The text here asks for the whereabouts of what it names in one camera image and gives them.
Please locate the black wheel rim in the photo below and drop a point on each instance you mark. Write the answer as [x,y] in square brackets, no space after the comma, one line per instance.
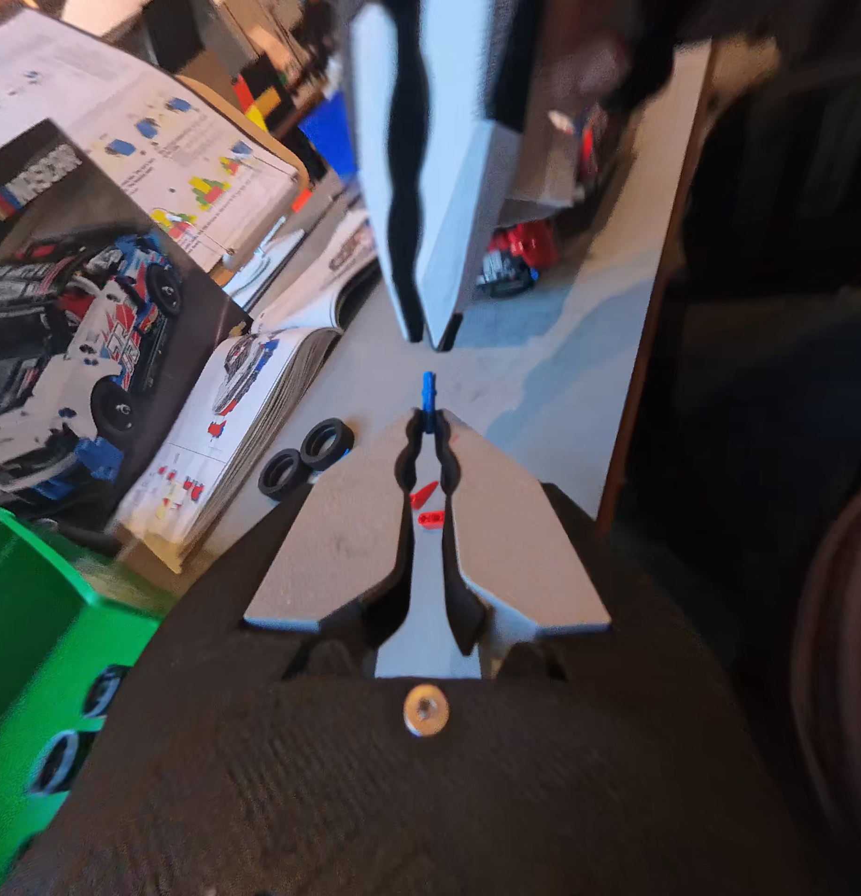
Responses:
[105,689]
[59,763]

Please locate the toy car box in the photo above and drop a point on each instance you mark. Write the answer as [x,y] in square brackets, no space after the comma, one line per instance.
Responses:
[87,315]

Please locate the white tray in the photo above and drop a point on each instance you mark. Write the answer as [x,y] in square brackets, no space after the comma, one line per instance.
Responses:
[262,269]

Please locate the black rubber toy tire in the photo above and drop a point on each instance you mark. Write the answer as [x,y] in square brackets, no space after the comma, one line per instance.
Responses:
[269,483]
[311,455]

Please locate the grey desk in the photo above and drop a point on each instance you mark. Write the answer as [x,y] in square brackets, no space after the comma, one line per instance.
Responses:
[577,350]

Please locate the person's right hand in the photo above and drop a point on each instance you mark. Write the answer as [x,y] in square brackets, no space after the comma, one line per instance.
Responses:
[584,70]

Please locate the red angled beam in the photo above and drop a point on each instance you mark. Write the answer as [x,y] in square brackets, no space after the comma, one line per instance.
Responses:
[432,517]

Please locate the red cone piece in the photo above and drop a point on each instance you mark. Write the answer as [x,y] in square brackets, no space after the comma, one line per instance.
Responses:
[423,494]

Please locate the blue plastic bin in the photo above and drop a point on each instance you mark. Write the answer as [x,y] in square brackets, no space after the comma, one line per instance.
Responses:
[329,133]

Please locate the open instruction booklet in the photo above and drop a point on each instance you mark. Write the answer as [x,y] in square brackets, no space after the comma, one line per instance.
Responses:
[248,420]

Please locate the printed instruction sheet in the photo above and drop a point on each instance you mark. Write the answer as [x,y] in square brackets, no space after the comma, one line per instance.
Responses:
[122,126]

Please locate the person's brown sweater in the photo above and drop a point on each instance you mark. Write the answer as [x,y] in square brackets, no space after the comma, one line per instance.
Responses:
[837,665]

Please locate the blue connector pin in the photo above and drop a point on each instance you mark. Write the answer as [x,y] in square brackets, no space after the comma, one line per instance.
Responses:
[428,392]

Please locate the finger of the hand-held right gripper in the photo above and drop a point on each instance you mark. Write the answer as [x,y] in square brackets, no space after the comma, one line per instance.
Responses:
[371,105]
[458,175]

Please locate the green plastic bin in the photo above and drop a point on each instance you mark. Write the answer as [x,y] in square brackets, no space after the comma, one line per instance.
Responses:
[38,630]

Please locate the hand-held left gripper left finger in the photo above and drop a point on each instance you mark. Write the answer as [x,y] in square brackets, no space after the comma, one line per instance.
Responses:
[332,553]

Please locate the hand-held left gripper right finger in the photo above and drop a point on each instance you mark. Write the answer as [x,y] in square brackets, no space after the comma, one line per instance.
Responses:
[528,553]

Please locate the toy brick race car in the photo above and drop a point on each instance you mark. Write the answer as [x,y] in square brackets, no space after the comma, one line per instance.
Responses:
[521,259]

